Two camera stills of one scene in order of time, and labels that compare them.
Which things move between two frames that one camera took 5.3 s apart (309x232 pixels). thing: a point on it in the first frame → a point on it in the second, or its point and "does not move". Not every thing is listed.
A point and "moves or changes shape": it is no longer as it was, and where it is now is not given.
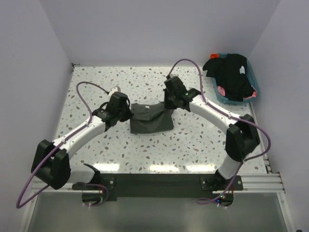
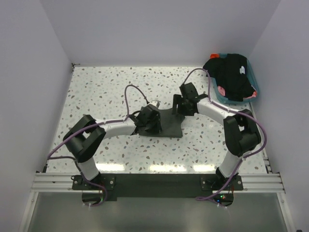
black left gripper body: x=125 y=114 → x=153 y=126
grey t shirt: x=150 y=118 moves or changes shape
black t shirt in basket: x=230 y=73 does not move
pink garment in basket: x=221 y=90 does not move
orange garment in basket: x=214 y=55 does not move
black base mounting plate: x=138 y=185 does not move
